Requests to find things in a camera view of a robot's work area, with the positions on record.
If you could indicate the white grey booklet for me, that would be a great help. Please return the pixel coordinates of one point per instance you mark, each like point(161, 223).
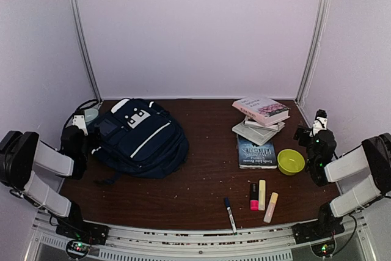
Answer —
point(253, 124)

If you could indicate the navy blue student backpack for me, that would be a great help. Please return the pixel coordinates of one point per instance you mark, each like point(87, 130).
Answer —
point(139, 138)

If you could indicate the pale green notebook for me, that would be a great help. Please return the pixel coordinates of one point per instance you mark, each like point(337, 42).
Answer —
point(258, 136)

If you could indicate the pink flower cover book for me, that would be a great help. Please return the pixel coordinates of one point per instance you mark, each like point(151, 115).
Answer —
point(264, 111)

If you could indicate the dark blue paperback book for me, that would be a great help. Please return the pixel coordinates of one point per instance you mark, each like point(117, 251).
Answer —
point(252, 156)

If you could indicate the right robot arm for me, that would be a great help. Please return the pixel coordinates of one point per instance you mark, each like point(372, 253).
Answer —
point(373, 155)

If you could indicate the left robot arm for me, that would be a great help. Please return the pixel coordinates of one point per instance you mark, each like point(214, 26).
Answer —
point(25, 158)

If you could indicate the lime green plastic bowl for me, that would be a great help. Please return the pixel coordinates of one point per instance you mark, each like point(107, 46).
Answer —
point(290, 162)

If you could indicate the light blue bowl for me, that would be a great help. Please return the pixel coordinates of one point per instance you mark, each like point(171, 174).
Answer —
point(90, 114)

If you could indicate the yellow highlighter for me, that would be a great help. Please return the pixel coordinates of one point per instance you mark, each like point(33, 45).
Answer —
point(261, 195)

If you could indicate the pink black highlighter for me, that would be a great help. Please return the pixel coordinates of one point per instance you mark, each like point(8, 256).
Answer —
point(254, 197)

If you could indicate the pale orange highlighter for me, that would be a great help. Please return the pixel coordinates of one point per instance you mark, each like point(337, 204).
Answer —
point(271, 207)

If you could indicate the blue capped whiteboard marker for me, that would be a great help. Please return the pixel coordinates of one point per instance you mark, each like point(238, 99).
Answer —
point(230, 215)

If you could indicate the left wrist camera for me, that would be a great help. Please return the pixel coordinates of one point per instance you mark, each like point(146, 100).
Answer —
point(79, 121)

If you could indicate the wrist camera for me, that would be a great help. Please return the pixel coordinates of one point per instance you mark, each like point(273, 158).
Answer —
point(79, 121)
point(304, 135)

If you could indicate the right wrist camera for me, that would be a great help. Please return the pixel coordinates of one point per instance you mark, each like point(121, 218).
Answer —
point(304, 135)

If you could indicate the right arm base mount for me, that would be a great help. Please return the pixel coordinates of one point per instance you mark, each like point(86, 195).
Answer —
point(320, 237)

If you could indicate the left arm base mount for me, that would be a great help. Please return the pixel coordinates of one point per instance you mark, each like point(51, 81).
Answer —
point(81, 241)

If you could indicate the front aluminium rail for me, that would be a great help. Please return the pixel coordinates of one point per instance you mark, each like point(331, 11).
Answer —
point(260, 243)

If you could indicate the left aluminium frame post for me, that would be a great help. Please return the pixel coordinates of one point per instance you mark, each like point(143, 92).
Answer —
point(81, 40)

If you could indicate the aluminium frame post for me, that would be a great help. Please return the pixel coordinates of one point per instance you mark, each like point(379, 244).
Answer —
point(81, 40)
point(311, 60)

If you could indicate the right aluminium frame post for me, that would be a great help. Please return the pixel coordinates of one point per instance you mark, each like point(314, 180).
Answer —
point(311, 60)

